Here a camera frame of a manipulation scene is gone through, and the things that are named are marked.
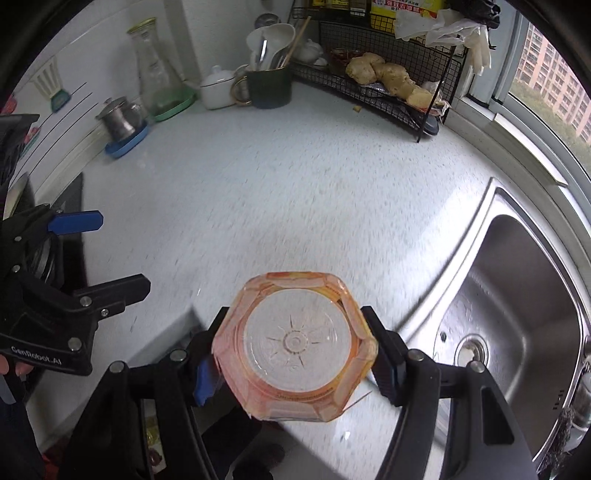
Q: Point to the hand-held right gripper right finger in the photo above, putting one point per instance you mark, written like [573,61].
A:
[390,369]

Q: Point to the person's left hand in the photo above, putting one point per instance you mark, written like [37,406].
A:
[21,369]

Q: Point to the stainless steel sink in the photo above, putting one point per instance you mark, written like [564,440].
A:
[521,295]

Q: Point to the wooden chopsticks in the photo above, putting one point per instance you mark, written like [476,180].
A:
[295,41]

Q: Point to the white window frame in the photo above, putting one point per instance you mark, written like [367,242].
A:
[503,110]

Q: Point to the black plastic bag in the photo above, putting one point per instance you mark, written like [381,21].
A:
[475,11]

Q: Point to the dark green mug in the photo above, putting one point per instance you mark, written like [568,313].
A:
[268,87]

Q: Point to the white lidded pot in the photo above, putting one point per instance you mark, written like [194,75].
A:
[217,90]

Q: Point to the yellow label packet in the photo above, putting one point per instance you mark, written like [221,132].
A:
[406,7]

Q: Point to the orange clear plastic jar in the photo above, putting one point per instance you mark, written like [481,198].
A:
[295,341]

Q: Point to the dark blue round lid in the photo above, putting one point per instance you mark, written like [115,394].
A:
[431,125]

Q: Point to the green plastic tray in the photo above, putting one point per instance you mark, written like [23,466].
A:
[182,108]

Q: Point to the steel wool scrubber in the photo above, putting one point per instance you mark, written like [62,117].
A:
[556,443]

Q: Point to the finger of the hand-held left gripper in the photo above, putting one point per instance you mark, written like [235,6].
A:
[124,290]
[76,221]

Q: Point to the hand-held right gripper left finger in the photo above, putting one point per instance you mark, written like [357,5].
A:
[203,383]

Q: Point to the steel faucet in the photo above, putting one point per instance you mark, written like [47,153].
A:
[582,392]

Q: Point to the white rubber glove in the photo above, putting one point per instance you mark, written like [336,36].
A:
[480,50]
[425,27]

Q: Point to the pile of colourful packaging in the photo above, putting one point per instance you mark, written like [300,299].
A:
[152,434]

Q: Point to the white teapot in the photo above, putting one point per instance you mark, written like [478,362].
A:
[308,51]

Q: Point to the ginger root piece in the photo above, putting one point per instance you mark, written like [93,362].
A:
[419,98]
[364,69]
[395,81]

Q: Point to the steel cup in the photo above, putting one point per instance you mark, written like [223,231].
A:
[120,122]

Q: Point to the blue saucer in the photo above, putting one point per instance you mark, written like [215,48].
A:
[134,143]

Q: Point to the glass carafe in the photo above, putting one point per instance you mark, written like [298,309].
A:
[154,69]

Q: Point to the person's left forearm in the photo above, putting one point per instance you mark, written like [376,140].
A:
[18,443]

